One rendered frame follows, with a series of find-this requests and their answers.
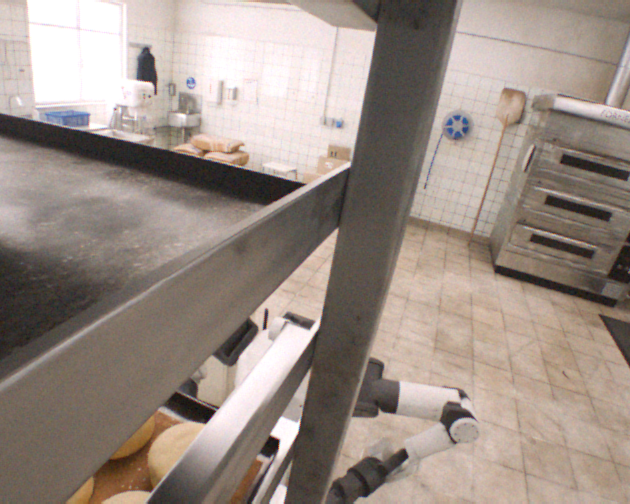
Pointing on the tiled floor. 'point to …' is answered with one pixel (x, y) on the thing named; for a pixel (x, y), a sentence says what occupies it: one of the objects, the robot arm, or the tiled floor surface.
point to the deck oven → (578, 201)
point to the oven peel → (508, 111)
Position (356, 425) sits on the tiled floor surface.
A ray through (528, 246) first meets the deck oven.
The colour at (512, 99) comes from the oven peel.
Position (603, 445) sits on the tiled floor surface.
